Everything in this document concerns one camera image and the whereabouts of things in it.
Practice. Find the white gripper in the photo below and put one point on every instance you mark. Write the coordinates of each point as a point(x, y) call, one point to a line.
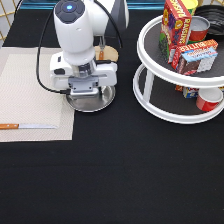
point(83, 80)

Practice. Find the round silver metal plate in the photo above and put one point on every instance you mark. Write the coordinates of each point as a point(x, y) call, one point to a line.
point(103, 97)

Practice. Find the wooden handled fork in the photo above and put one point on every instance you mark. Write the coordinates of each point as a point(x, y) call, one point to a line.
point(102, 46)

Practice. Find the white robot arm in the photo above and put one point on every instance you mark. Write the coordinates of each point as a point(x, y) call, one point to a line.
point(77, 22)

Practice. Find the round wooden coaster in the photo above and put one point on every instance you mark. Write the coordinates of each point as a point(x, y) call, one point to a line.
point(110, 54)

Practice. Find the beige woven placemat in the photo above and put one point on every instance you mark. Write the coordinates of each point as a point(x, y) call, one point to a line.
point(23, 100)

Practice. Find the white two-tier turntable rack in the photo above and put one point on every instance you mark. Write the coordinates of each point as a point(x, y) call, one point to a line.
point(144, 78)

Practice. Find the small carton lower tier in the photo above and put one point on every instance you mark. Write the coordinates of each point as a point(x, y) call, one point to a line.
point(190, 92)

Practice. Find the red raisins cereal box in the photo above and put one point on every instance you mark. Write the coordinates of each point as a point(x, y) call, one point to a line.
point(175, 26)

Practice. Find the blue white chocolate box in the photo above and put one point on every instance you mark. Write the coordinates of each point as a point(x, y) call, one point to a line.
point(196, 61)

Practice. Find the red white bowl lower tier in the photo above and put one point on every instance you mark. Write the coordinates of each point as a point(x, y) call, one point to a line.
point(208, 98)

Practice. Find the red can upper tier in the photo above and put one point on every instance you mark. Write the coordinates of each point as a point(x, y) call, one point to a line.
point(198, 29)

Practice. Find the red butter box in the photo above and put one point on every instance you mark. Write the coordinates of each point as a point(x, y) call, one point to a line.
point(194, 46)

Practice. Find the black bowl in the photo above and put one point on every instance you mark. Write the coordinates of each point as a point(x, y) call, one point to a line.
point(215, 15)

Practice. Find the wooden handled knife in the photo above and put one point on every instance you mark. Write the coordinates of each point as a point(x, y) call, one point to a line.
point(26, 126)

